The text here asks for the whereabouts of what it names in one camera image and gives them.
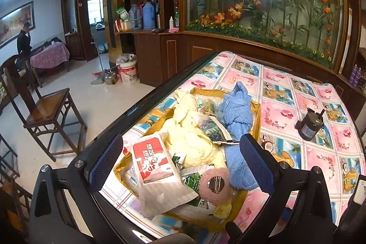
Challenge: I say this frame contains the pink floral table cover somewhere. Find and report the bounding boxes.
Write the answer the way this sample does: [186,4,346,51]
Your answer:
[30,42,70,73]

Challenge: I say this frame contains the pink fluffy hair clip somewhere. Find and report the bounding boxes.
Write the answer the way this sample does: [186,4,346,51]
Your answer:
[199,167,231,204]

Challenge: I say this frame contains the metal kettle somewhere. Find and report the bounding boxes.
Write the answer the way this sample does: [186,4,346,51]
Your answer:
[103,68,119,85]

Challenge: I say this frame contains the red white wet wipe packet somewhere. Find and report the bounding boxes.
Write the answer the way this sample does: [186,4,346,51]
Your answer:
[132,137,199,219]

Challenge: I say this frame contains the blue towel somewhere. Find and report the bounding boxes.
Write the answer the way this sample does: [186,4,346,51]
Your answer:
[216,81,268,191]

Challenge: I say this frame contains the barred window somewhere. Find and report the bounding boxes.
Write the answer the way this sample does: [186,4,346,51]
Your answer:
[87,0,103,24]

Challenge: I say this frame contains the pink printed tablecloth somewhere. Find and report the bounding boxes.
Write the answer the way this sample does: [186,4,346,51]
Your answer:
[99,51,366,236]

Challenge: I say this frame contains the palm print packet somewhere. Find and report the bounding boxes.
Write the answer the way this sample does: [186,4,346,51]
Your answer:
[197,115,241,145]

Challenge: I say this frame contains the white rolled sheet yellow bands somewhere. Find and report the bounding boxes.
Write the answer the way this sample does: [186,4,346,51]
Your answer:
[340,7,353,73]

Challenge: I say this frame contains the framed wall painting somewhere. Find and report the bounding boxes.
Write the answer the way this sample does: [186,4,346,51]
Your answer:
[0,1,35,48]

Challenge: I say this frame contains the long handled dustpan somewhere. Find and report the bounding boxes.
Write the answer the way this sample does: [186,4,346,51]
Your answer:
[91,41,110,85]

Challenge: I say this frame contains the green white bag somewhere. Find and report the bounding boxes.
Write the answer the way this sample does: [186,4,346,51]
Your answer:
[116,7,130,22]

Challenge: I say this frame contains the dark wooden chair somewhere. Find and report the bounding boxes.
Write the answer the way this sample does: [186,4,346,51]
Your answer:
[0,55,88,162]
[0,132,33,244]

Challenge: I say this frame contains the black electric motor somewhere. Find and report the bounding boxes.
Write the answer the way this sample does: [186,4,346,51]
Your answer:
[296,107,326,142]

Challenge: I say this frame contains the blue striped white tissue pack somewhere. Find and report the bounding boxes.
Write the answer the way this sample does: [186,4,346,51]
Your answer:
[125,163,141,188]

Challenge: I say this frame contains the grey blue thermos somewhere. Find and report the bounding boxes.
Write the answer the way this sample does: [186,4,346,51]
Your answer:
[129,4,143,29]

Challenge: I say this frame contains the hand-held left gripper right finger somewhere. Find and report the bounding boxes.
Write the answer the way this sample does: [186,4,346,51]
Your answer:
[226,134,339,244]

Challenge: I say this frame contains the dark wooden cabinet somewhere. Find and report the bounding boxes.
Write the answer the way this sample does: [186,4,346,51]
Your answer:
[114,29,366,124]

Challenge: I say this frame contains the pale yellow towel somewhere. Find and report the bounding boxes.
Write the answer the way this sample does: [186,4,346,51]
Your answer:
[166,90,232,219]

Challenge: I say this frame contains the white plastic bucket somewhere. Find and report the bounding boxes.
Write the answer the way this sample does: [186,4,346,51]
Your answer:
[116,53,140,84]

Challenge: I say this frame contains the green printed packet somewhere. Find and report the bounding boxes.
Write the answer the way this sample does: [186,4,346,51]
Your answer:
[179,171,202,193]

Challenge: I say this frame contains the floral glass screen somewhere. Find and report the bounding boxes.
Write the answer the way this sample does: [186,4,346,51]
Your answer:
[183,0,351,70]

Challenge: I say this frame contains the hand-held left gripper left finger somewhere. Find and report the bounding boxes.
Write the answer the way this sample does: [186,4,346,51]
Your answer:
[29,134,124,244]

